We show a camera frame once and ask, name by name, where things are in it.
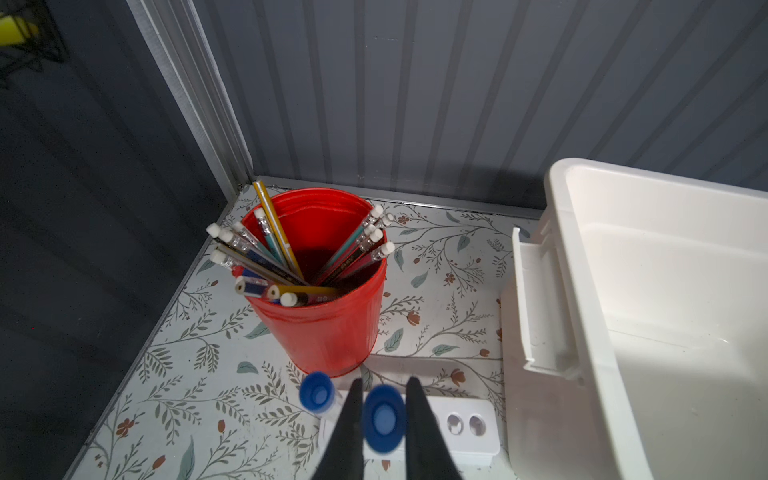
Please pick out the red ribbed plastic cup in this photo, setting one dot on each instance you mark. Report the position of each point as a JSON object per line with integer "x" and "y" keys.
{"x": 334, "y": 337}

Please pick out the clear test tube blue cap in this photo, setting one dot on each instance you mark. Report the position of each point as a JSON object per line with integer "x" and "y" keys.
{"x": 317, "y": 393}

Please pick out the beige plastic storage bin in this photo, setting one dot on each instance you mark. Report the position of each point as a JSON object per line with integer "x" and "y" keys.
{"x": 635, "y": 329}

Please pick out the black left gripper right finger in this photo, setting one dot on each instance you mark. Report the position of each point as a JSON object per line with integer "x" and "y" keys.
{"x": 426, "y": 453}

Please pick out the black wire wall basket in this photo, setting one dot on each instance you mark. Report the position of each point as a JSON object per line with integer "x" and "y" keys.
{"x": 29, "y": 36}

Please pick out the white test tube rack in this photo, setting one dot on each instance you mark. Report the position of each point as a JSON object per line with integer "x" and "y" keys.
{"x": 468, "y": 427}

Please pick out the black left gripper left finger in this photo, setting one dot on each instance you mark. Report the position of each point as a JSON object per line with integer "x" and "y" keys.
{"x": 343, "y": 457}

